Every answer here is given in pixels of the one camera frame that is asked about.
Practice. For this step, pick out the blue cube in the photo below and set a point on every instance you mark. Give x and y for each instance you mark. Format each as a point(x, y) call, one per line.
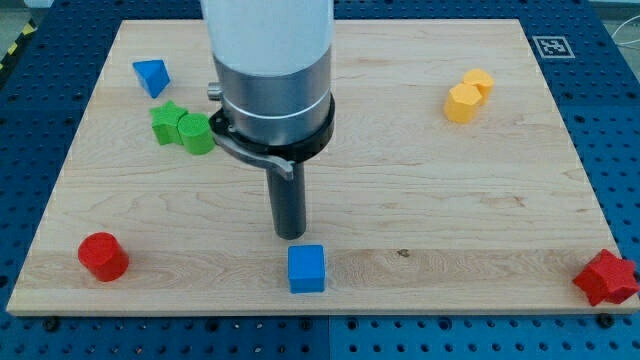
point(306, 268)

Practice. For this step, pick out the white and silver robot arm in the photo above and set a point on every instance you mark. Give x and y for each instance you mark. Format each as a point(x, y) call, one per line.
point(273, 62)

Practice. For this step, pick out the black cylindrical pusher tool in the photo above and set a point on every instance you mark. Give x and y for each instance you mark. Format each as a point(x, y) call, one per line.
point(288, 202)

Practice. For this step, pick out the wooden board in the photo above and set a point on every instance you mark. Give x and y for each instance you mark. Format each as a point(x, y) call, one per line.
point(416, 214)

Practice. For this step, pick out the green cylinder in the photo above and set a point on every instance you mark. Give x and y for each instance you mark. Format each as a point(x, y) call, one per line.
point(195, 133)

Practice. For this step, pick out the yellow hexagon block front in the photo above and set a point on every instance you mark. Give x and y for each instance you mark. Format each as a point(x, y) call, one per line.
point(462, 103)

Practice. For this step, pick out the yellow hexagon block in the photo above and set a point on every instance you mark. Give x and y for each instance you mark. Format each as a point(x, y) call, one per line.
point(462, 103)
point(482, 80)

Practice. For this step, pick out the green star block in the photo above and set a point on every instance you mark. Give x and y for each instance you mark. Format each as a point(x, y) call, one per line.
point(165, 120)

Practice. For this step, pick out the yellow hexagon block rear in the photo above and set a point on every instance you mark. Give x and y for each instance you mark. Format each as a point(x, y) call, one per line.
point(482, 80)

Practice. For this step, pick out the blue triangular prism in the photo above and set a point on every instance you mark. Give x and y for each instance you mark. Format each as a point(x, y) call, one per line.
point(152, 76)

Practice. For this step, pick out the red cylinder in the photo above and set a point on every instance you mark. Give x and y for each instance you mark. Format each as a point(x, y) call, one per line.
point(103, 256)

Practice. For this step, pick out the fiducial marker tag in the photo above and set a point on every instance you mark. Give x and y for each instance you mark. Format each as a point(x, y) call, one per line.
point(553, 47)

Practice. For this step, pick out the red star block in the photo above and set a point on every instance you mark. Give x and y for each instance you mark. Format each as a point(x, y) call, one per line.
point(607, 278)

